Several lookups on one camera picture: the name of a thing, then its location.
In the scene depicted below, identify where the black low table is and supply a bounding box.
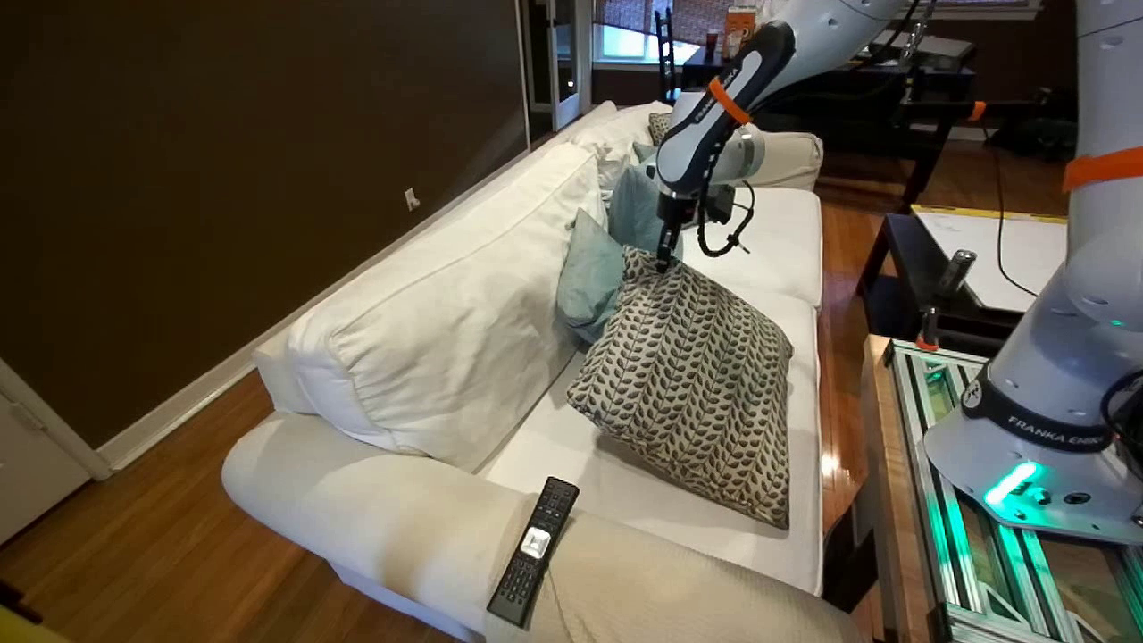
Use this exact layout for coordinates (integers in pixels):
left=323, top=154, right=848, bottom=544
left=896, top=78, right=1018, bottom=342
left=856, top=213, right=1020, bottom=357

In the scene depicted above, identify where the grey-blue pillow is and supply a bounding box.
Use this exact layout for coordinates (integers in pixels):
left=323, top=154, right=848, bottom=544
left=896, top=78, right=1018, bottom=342
left=608, top=166, right=661, bottom=250
left=558, top=210, right=626, bottom=348

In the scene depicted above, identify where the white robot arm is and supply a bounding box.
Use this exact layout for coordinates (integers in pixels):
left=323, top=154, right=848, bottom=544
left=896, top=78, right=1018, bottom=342
left=657, top=0, right=1143, bottom=548

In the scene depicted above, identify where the black remote control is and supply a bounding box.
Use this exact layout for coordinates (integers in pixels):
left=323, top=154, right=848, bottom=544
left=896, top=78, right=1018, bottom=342
left=486, top=475, right=577, bottom=627

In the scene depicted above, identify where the white sofa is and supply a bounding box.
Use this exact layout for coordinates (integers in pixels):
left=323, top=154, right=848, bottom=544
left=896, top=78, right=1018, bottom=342
left=220, top=105, right=861, bottom=643

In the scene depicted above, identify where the brown leaf-patterned pillow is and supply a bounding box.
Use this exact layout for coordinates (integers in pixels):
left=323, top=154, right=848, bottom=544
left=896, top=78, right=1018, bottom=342
left=569, top=250, right=792, bottom=528

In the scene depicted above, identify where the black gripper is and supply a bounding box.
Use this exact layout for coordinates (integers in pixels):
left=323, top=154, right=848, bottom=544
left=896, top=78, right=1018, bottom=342
left=657, top=185, right=734, bottom=269

